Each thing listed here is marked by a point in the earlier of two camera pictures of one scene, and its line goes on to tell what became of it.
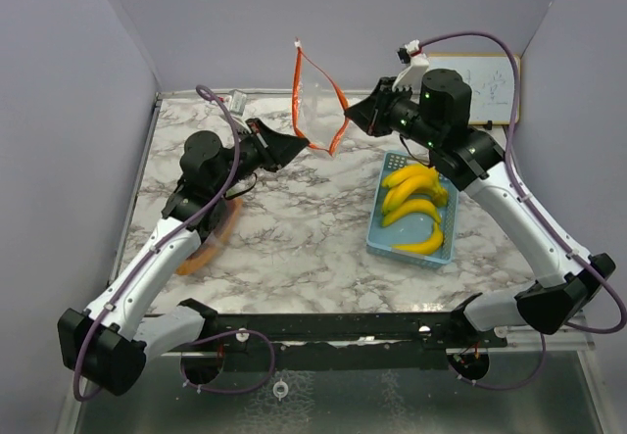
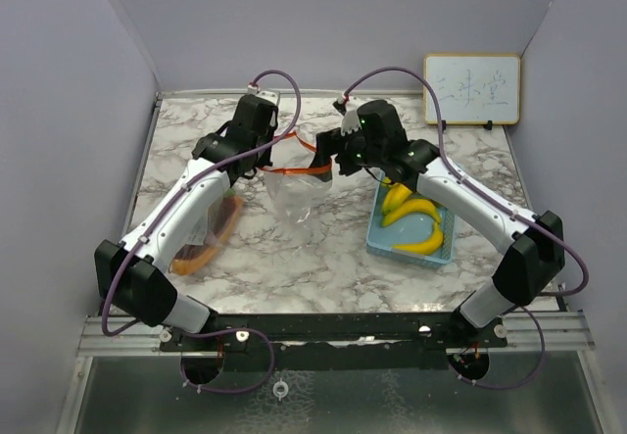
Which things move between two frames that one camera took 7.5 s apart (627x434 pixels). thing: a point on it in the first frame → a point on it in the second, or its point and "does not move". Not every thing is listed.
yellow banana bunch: (412, 189) does not move
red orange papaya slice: (189, 265) does not move
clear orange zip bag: (200, 257) does not move
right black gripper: (370, 113) → (327, 145)
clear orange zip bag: (318, 104) → (299, 190)
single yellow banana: (426, 247) does not move
